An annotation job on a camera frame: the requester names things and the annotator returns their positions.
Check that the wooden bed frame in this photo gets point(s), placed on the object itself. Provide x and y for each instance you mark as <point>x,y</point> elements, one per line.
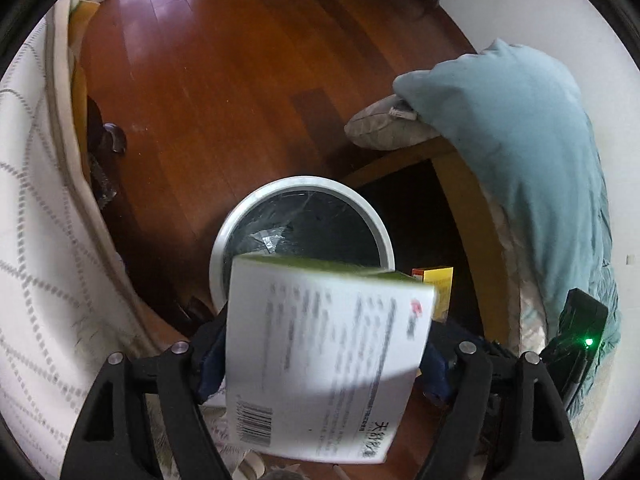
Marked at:
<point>436,215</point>

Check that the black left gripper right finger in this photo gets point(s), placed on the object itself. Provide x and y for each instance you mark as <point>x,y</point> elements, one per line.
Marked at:
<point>503,405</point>

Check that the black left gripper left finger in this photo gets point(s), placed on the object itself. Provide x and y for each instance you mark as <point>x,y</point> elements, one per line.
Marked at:
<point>135,408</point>

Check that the white checked floral tablecloth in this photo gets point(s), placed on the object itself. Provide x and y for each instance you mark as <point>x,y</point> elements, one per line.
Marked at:
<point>66,303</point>

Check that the yellow small box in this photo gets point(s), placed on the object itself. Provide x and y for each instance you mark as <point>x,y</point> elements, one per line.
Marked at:
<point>441,280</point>

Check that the white round trash bin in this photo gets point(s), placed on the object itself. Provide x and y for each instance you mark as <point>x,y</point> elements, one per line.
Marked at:
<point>303,216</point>

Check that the teal bed quilt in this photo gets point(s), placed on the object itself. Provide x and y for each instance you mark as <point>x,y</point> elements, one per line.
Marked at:
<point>515,116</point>

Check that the grey patterned pillow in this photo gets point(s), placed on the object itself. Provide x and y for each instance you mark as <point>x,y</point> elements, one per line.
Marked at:
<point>389,124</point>

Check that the white medicine box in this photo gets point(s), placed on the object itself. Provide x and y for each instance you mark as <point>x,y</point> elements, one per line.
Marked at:
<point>321,357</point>

